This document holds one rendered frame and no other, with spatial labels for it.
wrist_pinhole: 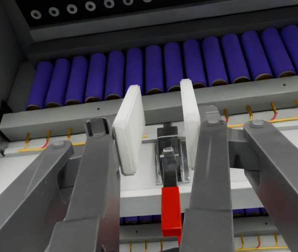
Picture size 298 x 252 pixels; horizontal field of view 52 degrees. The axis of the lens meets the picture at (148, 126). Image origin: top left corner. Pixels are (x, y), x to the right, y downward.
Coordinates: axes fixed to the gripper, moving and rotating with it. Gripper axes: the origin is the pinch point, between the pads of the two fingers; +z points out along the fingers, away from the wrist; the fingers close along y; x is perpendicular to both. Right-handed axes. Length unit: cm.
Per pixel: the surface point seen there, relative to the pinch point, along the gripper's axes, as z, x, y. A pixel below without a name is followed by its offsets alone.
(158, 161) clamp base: 3.6, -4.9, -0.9
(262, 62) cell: 12.2, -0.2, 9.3
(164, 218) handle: -2.0, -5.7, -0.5
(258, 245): 13.3, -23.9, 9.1
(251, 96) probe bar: 8.3, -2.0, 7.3
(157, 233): 13.4, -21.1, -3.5
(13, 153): 7.3, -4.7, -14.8
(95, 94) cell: 11.0, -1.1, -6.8
